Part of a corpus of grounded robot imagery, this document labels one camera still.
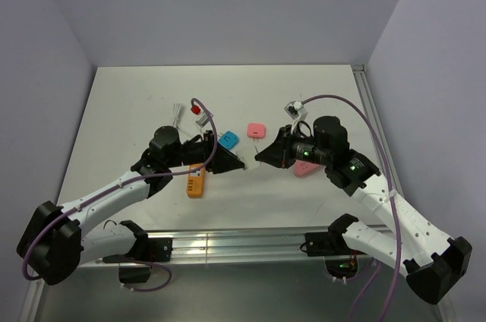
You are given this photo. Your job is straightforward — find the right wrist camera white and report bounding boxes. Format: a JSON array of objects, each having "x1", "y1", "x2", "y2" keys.
[{"x1": 284, "y1": 101, "x2": 308, "y2": 134}]

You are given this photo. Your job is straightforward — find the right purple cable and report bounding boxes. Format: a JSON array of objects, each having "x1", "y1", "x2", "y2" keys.
[{"x1": 295, "y1": 94, "x2": 403, "y2": 322}]

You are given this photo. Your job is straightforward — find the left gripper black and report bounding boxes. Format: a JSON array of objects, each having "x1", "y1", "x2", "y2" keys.
[{"x1": 166, "y1": 131, "x2": 244, "y2": 175}]

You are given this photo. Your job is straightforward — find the white power strip cord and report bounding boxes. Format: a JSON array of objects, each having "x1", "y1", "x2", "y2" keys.
[{"x1": 171, "y1": 103, "x2": 194, "y2": 137}]

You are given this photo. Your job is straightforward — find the purple cable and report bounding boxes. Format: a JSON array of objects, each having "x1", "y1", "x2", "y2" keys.
[
  {"x1": 21, "y1": 97, "x2": 218, "y2": 292},
  {"x1": 295, "y1": 94, "x2": 403, "y2": 322}
]

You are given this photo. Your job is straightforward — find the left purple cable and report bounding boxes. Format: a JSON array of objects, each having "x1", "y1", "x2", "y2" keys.
[{"x1": 21, "y1": 97, "x2": 218, "y2": 292}]

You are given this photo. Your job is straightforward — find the pink triangular power strip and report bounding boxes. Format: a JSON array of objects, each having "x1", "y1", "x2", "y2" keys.
[{"x1": 293, "y1": 160, "x2": 323, "y2": 178}]

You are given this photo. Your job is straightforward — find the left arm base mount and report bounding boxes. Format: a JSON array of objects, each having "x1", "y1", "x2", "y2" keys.
[{"x1": 102, "y1": 238, "x2": 173, "y2": 292}]

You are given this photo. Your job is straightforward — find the front aluminium rail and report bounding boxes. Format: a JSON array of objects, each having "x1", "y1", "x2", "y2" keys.
[{"x1": 36, "y1": 227, "x2": 436, "y2": 270}]

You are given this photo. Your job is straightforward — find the aluminium rail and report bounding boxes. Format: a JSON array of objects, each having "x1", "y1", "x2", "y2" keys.
[
  {"x1": 36, "y1": 227, "x2": 436, "y2": 270},
  {"x1": 351, "y1": 65, "x2": 396, "y2": 188}
]

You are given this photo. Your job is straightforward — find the orange power strip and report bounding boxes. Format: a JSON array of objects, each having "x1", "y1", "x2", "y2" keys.
[{"x1": 186, "y1": 164, "x2": 206, "y2": 198}]

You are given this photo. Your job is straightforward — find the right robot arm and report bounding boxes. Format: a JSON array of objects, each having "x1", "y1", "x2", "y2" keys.
[{"x1": 255, "y1": 116, "x2": 472, "y2": 305}]

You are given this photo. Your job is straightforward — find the pink plug adapter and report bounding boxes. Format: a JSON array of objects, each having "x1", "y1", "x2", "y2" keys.
[{"x1": 246, "y1": 122, "x2": 267, "y2": 140}]

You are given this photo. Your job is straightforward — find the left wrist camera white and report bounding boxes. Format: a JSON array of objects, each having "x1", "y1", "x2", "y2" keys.
[{"x1": 190, "y1": 104, "x2": 213, "y2": 128}]

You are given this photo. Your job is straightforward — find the white plug adapter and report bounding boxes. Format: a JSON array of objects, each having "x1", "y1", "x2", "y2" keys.
[{"x1": 236, "y1": 144, "x2": 260, "y2": 171}]

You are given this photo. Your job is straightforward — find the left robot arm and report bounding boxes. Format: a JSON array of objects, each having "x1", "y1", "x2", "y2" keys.
[{"x1": 17, "y1": 126, "x2": 245, "y2": 286}]

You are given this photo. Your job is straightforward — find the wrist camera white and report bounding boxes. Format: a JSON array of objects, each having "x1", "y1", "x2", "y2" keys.
[
  {"x1": 284, "y1": 101, "x2": 308, "y2": 134},
  {"x1": 190, "y1": 104, "x2": 213, "y2": 128}
]

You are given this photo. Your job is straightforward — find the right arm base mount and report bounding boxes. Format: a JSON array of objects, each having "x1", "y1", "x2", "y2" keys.
[{"x1": 299, "y1": 232, "x2": 375, "y2": 282}]

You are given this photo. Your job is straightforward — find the blue plug adapter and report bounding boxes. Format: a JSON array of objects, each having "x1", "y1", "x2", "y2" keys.
[{"x1": 218, "y1": 131, "x2": 239, "y2": 150}]

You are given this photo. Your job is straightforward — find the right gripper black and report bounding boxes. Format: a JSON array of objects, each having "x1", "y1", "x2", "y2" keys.
[{"x1": 256, "y1": 124, "x2": 331, "y2": 168}]

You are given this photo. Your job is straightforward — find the right aluminium rail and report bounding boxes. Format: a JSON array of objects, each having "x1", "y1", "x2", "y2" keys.
[{"x1": 351, "y1": 65, "x2": 396, "y2": 188}]

